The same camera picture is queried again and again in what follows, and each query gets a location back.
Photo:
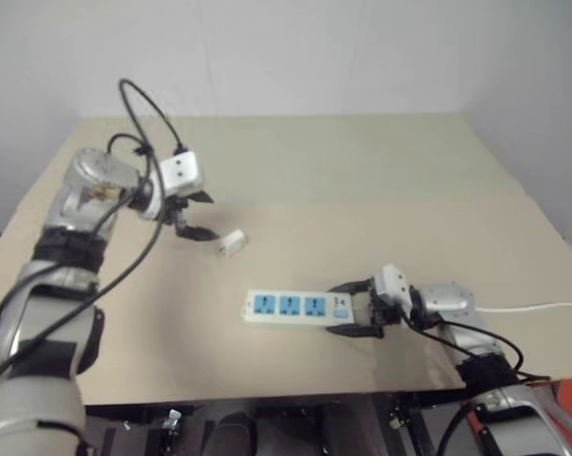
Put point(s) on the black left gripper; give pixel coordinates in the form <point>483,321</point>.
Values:
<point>178,213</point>

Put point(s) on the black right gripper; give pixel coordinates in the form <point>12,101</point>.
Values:
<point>383,312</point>

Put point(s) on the white power strip blue sockets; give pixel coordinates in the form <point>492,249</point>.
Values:
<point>291,306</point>

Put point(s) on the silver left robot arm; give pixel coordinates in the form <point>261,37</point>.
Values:
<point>93,172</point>

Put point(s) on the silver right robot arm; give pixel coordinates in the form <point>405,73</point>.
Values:
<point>450,298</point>

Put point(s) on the white charger plug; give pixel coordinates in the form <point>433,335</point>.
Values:
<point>231,243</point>

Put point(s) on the small silver clamp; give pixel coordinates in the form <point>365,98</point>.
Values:
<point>173,420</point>
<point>396,418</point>

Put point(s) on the dark rounded shape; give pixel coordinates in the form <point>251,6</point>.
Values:
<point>231,434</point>

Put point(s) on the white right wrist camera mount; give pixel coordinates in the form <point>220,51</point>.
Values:
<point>391,284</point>

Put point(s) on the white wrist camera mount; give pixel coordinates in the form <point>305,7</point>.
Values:
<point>391,284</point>
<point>181,171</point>

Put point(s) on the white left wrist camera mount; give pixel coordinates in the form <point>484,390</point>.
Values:
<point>181,171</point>

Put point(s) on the black table frame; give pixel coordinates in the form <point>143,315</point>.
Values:
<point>305,423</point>

